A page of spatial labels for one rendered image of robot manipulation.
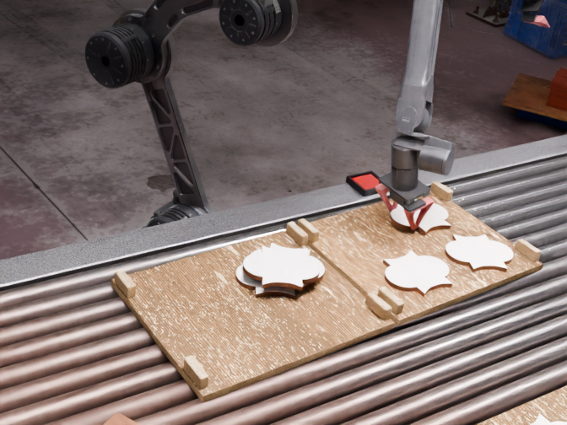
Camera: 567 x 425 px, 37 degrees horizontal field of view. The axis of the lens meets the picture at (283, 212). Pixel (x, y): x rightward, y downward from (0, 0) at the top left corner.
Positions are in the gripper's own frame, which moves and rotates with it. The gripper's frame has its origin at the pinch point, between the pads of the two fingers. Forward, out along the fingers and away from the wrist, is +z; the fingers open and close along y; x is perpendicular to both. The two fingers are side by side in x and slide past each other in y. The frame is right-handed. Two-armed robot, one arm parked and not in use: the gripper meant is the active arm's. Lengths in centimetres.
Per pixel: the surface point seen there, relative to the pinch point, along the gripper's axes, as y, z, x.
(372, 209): 7.5, 1.0, 2.9
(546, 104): 160, 129, -229
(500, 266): -22.5, 2.4, -7.5
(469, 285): -23.8, 1.5, 2.3
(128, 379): -18, -11, 72
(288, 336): -21.4, -6.9, 43.1
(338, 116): 208, 120, -125
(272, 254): -3.7, -10.1, 35.5
